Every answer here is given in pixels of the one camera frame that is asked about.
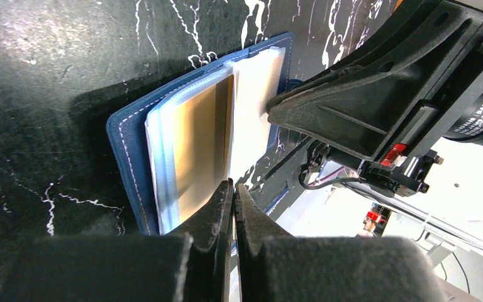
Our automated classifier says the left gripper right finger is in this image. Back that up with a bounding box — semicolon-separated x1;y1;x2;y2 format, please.
233;185;445;301

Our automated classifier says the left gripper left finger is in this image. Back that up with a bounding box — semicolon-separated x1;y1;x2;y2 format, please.
0;180;234;301

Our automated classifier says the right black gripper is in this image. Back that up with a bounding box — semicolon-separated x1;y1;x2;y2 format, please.
267;1;483;196

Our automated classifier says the blue leather card holder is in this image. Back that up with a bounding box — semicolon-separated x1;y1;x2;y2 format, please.
106;32;296;235

